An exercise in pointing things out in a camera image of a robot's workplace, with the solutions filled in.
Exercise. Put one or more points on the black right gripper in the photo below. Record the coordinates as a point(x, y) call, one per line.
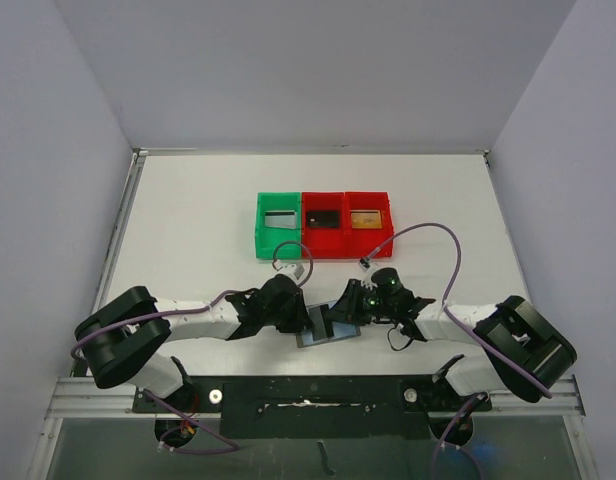
point(350, 304)

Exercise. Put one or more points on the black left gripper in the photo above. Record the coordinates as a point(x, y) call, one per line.
point(300, 321)

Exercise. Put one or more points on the black credit card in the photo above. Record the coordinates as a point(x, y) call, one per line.
point(323, 219)
point(322, 329)

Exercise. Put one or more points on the grey card holder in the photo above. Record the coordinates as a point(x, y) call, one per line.
point(342, 331)

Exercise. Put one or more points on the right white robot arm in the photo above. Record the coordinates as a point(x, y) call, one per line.
point(523, 352)

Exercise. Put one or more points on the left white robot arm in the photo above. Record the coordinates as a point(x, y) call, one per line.
point(120, 343)

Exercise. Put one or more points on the gold credit card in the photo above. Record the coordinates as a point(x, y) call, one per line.
point(366, 219)

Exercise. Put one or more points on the silver VIP card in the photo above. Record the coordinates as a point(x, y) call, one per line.
point(281, 219)

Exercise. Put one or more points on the right red plastic bin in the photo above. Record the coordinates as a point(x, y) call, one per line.
point(363, 242)

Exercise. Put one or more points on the red plastic bin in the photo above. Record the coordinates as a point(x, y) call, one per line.
point(363, 242)
point(324, 243)

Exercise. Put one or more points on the middle red plastic bin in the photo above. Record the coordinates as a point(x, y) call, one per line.
point(324, 243)

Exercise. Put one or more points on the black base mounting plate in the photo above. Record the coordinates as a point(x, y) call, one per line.
point(414, 407)

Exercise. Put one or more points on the green plastic bin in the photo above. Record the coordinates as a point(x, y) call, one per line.
point(266, 240)

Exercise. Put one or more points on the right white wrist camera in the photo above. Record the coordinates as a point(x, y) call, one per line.
point(369, 268)

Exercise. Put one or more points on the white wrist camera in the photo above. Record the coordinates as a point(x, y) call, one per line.
point(369, 268)
point(294, 271)

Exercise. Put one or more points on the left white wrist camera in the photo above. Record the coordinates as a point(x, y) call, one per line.
point(294, 271)

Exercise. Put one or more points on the aluminium table edge rail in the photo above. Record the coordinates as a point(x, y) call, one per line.
point(123, 214)

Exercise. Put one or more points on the front aluminium frame rail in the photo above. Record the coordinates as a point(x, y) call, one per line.
point(79, 397)

